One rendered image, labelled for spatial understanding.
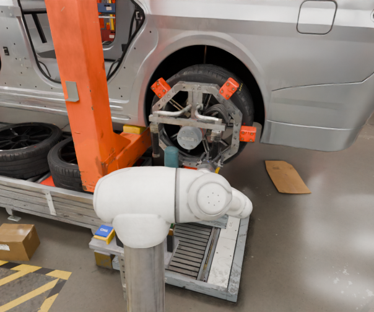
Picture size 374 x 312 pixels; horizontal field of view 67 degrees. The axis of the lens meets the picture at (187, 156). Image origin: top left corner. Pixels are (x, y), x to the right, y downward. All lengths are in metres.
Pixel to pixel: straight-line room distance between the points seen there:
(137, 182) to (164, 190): 0.06
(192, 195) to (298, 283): 1.53
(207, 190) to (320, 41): 1.25
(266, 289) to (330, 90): 1.22
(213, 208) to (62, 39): 1.12
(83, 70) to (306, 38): 1.12
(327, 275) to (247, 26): 1.60
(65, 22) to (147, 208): 1.03
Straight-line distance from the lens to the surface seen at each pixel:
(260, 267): 2.06
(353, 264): 2.32
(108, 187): 0.65
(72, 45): 1.46
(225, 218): 2.12
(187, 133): 1.57
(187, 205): 0.62
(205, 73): 1.69
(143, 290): 0.76
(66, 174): 2.13
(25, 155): 2.48
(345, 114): 1.82
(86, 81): 1.47
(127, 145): 1.92
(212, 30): 1.71
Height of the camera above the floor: 1.54
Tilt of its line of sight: 29 degrees down
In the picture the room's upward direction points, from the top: 1 degrees clockwise
